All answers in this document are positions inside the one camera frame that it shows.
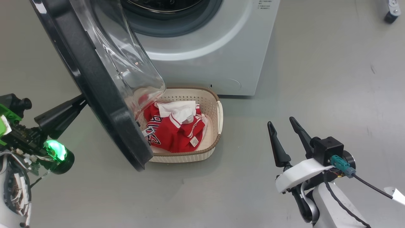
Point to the grey rubber door gasket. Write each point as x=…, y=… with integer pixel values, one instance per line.
x=177, y=25

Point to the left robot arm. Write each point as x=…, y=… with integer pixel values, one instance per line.
x=60, y=163

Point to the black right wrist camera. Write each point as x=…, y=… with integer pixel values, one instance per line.
x=329, y=150

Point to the red basketball jersey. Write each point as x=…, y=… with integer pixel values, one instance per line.
x=171, y=133

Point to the small printed text label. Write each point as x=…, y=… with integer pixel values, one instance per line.
x=264, y=3

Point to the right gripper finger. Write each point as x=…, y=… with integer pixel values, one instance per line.
x=280, y=155
x=303, y=139

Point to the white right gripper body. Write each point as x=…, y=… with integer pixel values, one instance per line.
x=297, y=175

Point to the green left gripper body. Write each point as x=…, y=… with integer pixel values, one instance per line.
x=9, y=117

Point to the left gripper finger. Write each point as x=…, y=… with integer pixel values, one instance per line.
x=57, y=120

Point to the silver metal cabinet leg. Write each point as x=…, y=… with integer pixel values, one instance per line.
x=394, y=6

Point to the black caster wheel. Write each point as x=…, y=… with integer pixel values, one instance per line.
x=390, y=18

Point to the white front-load washing machine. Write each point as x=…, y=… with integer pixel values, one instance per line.
x=221, y=57

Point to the washing machine glass door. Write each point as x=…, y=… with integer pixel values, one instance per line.
x=95, y=79

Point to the cream perforated laundry basket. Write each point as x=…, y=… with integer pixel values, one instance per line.
x=212, y=104

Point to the round filter cover flap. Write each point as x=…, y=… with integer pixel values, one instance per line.
x=225, y=86

